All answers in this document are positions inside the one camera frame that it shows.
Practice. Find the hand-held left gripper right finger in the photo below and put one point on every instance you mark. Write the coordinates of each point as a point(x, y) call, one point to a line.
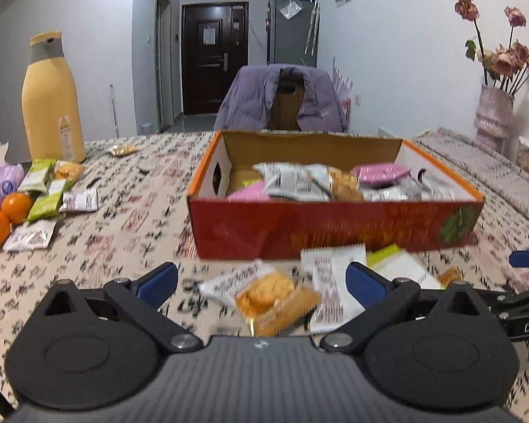
point(365, 284)

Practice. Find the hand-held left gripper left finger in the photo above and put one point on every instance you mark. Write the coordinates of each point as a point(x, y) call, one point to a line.
point(158, 283)

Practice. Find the green and white snack packet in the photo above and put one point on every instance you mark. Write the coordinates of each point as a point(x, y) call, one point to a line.
point(401, 265)

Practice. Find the small orange snack packet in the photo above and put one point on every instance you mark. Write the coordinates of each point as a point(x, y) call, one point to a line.
point(450, 276)

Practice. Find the red cardboard box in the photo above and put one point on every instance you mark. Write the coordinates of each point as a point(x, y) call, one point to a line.
point(317, 229)

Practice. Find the orange cracker packet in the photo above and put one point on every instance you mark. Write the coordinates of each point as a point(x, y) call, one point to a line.
point(69, 170)
point(346, 185)

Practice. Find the round cracker packet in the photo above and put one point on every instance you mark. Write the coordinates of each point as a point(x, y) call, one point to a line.
point(264, 297)

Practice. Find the pink snack packet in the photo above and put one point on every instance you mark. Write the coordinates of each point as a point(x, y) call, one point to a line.
point(249, 193)
point(379, 174)

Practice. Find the grey quilted cloth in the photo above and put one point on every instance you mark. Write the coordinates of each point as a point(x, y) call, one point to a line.
point(502, 180)

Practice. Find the small green snack packet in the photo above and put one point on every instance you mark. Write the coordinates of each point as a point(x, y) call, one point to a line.
point(61, 187)

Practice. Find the small peanut packet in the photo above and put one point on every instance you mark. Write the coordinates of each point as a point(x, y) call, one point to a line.
point(124, 150)

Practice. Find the pink ceramic vase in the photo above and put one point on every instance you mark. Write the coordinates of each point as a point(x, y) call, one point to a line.
point(493, 119)

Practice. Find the small white bin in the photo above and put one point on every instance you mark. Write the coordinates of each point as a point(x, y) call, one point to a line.
point(145, 128)

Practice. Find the purple tissue pack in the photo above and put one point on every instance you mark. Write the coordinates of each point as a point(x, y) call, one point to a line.
point(2, 183)

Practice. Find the wooden chair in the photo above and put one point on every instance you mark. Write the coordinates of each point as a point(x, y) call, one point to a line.
point(285, 112)

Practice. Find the pink and white bag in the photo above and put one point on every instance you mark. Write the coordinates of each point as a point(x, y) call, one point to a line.
point(343, 88)

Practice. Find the purple jacket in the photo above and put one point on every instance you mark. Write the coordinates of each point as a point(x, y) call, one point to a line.
point(242, 101)

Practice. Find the dried pink roses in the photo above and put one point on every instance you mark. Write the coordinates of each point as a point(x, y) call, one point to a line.
point(507, 59)

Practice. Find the yellow thermos bottle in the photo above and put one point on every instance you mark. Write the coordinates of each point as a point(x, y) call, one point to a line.
point(53, 110)

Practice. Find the grey side door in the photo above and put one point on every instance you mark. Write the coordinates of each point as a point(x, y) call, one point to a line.
point(164, 66)

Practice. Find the dark brown entrance door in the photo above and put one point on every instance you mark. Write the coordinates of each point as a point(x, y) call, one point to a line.
point(214, 66)

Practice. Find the grey refrigerator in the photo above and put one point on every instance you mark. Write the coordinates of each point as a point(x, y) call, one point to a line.
point(291, 39)

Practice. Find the white folded umbrella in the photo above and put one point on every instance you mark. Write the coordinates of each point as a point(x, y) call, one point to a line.
point(311, 26)

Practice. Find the clear plastic bag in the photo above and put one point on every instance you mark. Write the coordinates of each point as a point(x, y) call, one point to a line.
point(289, 9)

